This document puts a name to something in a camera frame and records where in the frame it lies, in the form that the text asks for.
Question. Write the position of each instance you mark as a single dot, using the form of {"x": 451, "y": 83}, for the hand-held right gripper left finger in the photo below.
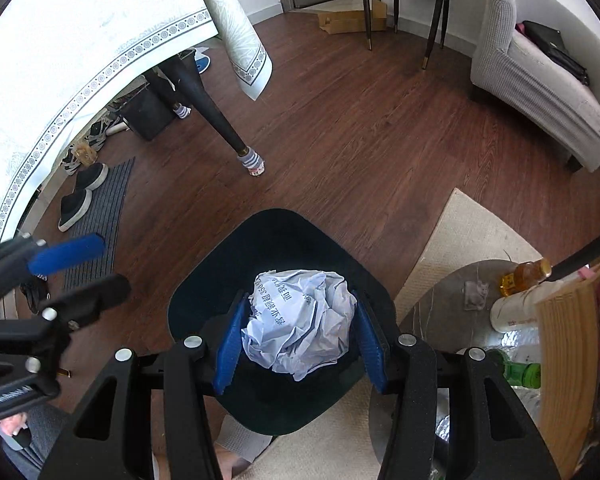
{"x": 230, "y": 345}

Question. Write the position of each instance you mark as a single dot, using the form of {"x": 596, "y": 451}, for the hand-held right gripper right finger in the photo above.
{"x": 367, "y": 340}

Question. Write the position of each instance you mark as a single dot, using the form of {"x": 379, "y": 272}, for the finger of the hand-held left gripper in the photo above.
{"x": 65, "y": 255}
{"x": 95, "y": 295}

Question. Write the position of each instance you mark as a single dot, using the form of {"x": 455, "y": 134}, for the white paper ball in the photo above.
{"x": 300, "y": 320}

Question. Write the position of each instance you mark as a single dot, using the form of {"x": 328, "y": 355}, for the black waste bin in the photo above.
{"x": 280, "y": 240}

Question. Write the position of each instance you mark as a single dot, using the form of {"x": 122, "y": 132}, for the person's left hand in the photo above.
{"x": 15, "y": 422}

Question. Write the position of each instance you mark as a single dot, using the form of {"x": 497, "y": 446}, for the black slip-on shoe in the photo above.
{"x": 75, "y": 207}
{"x": 90, "y": 176}

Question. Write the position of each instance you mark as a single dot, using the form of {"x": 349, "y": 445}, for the grey striped doormat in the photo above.
{"x": 110, "y": 210}

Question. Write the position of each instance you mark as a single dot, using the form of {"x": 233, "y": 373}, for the person's grey shorts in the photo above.
{"x": 40, "y": 440}

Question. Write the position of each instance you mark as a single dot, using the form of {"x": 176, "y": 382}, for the beige rug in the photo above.
{"x": 470, "y": 230}

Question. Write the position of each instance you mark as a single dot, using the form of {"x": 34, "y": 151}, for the white plastic bottle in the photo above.
{"x": 515, "y": 310}

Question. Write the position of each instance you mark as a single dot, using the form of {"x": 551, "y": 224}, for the green glass bottle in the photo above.
{"x": 522, "y": 370}

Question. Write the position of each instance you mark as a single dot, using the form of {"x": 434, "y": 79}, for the dark storage box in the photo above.
{"x": 150, "y": 115}

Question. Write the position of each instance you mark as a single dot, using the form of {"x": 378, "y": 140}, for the yellow tea bottle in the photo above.
{"x": 522, "y": 277}

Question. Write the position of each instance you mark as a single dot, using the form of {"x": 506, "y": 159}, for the striped leg sock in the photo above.
{"x": 252, "y": 162}
{"x": 182, "y": 111}

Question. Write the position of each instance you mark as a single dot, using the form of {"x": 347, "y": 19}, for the dark wooden table leg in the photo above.
{"x": 205, "y": 100}

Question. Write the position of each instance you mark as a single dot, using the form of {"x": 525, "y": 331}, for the pale green patterned tablecloth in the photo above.
{"x": 80, "y": 35}

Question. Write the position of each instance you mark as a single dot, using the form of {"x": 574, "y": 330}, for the blue shoe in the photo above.
{"x": 203, "y": 63}

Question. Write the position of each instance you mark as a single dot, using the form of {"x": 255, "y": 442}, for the grey armchair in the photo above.
{"x": 530, "y": 80}

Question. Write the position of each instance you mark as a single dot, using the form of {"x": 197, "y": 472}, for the brown cardboard box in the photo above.
{"x": 345, "y": 20}

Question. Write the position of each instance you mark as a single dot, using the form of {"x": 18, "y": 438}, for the black handbag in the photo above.
{"x": 555, "y": 50}

